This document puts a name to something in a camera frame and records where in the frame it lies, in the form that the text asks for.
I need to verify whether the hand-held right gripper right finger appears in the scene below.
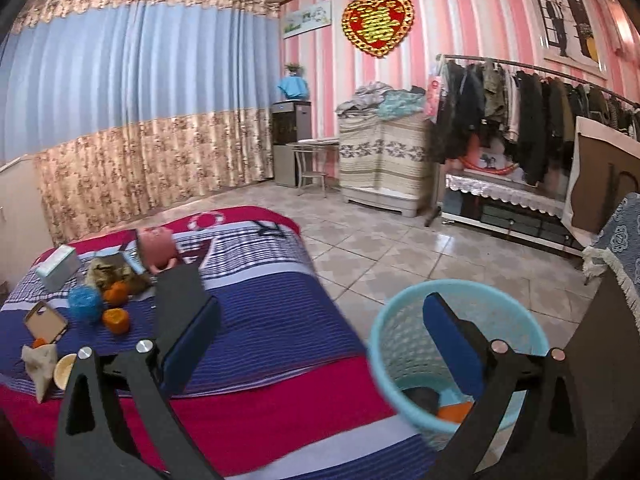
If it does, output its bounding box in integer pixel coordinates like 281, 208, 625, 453
422, 292, 593, 480

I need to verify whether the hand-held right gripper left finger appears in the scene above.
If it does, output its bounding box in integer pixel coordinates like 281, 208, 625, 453
54, 264, 223, 480

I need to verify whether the light blue mesh wastebasket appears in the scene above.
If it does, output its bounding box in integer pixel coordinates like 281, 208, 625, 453
367, 280, 548, 453

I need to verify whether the brown paper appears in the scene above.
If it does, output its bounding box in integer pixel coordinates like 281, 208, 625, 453
21, 344, 63, 403

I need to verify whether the dark crumpled item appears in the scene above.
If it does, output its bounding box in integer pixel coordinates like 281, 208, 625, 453
402, 385, 441, 416

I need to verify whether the orange peel piece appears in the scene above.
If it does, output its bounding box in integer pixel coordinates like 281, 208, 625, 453
437, 401, 473, 423

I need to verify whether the orange peel half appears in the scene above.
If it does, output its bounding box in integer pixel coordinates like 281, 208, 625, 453
102, 282, 132, 306
102, 308, 130, 335

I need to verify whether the olive snack bag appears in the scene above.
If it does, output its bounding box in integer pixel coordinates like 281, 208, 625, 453
85, 255, 151, 293

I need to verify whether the blue mesh scrubber ball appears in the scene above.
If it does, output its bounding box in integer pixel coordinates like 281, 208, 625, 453
67, 285, 104, 320

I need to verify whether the round beige lid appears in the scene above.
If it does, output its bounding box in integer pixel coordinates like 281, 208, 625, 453
54, 353, 78, 391

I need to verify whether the low dark cabinet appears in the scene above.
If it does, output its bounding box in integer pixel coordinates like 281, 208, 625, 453
440, 187, 586, 258

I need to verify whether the teal cardboard box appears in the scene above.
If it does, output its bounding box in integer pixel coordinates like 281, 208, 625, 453
35, 245, 82, 292

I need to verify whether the dark brown furniture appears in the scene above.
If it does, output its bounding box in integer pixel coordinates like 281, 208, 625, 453
565, 270, 640, 480

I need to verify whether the white lace cloth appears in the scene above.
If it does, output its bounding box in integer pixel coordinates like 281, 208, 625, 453
445, 172, 568, 218

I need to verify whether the red plastic basin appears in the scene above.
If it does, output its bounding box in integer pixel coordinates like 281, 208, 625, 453
462, 155, 521, 177

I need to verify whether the blue floral lace cloth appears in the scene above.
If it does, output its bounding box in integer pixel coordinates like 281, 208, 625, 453
582, 192, 640, 333

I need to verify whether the beige low cabinet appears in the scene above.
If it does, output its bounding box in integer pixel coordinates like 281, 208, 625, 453
0, 157, 48, 291

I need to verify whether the brown white framed board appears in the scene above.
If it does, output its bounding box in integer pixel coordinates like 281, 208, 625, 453
562, 116, 640, 248

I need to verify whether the grey water dispenser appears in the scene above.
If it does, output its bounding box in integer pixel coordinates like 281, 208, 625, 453
270, 100, 313, 188

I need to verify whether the small folding table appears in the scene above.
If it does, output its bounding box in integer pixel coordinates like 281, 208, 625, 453
286, 137, 341, 196

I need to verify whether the row of hanging clothes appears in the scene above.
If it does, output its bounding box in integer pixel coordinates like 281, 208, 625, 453
427, 60, 640, 186

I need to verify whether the pile of folded clothes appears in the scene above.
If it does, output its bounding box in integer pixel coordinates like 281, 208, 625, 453
336, 81, 427, 120

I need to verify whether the pink plastic bag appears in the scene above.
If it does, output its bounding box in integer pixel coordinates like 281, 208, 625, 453
425, 62, 447, 122

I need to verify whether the blue and floral curtain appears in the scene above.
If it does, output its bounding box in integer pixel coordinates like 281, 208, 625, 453
0, 0, 281, 243

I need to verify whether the blue cloth bundle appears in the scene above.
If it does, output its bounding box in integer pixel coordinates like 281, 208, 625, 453
277, 75, 311, 101

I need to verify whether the metal clothes rack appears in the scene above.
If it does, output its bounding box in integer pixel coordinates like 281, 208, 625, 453
424, 53, 640, 228

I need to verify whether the red gold heart decoration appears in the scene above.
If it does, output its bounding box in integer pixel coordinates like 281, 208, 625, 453
341, 0, 416, 59

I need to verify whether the metal frame stool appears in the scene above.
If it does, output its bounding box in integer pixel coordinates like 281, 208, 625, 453
295, 147, 328, 197

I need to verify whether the silhouette wall poster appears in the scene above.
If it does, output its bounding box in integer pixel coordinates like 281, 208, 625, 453
522, 0, 608, 81

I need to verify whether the landscape wall picture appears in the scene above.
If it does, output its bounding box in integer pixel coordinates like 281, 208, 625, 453
282, 0, 333, 40

